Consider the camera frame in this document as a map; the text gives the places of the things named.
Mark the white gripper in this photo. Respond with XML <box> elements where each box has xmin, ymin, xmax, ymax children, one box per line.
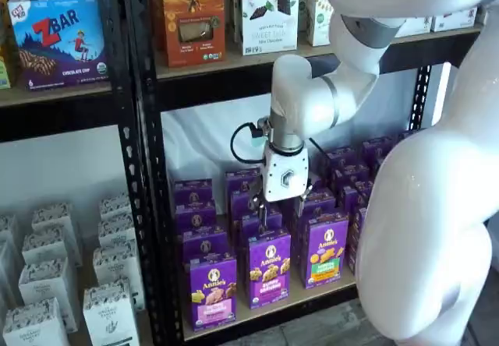
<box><xmin>248</xmin><ymin>143</ymin><xmax>314</xmax><ymax>238</ymax></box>

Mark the purple Annie's box pink label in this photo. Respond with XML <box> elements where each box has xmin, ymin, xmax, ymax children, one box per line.
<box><xmin>182</xmin><ymin>227</ymin><xmax>230</xmax><ymax>263</ymax></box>
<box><xmin>189</xmin><ymin>252</ymin><xmax>238</xmax><ymax>332</ymax></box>
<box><xmin>175</xmin><ymin>201</ymin><xmax>218</xmax><ymax>232</ymax></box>
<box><xmin>172</xmin><ymin>178</ymin><xmax>214</xmax><ymax>207</ymax></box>

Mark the purple Annie's box green label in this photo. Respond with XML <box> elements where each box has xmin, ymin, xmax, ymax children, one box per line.
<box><xmin>305</xmin><ymin>214</ymin><xmax>349</xmax><ymax>289</ymax></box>
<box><xmin>294</xmin><ymin>189</ymin><xmax>337</xmax><ymax>222</ymax></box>

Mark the purple Annie's box brown label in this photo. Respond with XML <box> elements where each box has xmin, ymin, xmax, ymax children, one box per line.
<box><xmin>361</xmin><ymin>137</ymin><xmax>395</xmax><ymax>164</ymax></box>

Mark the white patterned pantry box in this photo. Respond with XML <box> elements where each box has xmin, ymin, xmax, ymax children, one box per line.
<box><xmin>97</xmin><ymin>213</ymin><xmax>136</xmax><ymax>248</ymax></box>
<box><xmin>98</xmin><ymin>191</ymin><xmax>133</xmax><ymax>222</ymax></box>
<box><xmin>18</xmin><ymin>258</ymin><xmax>79</xmax><ymax>334</ymax></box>
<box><xmin>0</xmin><ymin>214</ymin><xmax>20</xmax><ymax>253</ymax></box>
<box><xmin>21</xmin><ymin>231</ymin><xmax>83</xmax><ymax>269</ymax></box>
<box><xmin>82</xmin><ymin>278</ymin><xmax>140</xmax><ymax>346</ymax></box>
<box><xmin>92</xmin><ymin>240</ymin><xmax>145</xmax><ymax>310</ymax></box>
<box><xmin>2</xmin><ymin>298</ymin><xmax>71</xmax><ymax>346</ymax></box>
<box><xmin>30</xmin><ymin>203</ymin><xmax>76</xmax><ymax>238</ymax></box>

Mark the white Sweet Thins box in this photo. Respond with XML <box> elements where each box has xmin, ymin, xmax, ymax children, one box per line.
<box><xmin>233</xmin><ymin>0</ymin><xmax>301</xmax><ymax>57</ymax></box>

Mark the orange baking mix box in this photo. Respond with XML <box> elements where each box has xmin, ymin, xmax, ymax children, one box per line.
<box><xmin>161</xmin><ymin>0</ymin><xmax>227</xmax><ymax>69</ymax></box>

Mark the blue-topped crackers box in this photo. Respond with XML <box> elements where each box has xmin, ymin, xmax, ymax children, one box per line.
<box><xmin>430</xmin><ymin>6</ymin><xmax>479</xmax><ymax>34</ymax></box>

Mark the blue Z Bar box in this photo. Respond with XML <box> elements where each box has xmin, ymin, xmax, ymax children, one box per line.
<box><xmin>7</xmin><ymin>0</ymin><xmax>111</xmax><ymax>92</ymax></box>

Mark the green snack box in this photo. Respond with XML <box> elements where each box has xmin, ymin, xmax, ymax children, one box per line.
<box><xmin>0</xmin><ymin>55</ymin><xmax>12</xmax><ymax>90</ymax></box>

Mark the white backdrop sheet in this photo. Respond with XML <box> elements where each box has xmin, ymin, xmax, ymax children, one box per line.
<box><xmin>161</xmin><ymin>67</ymin><xmax>453</xmax><ymax>191</ymax></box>

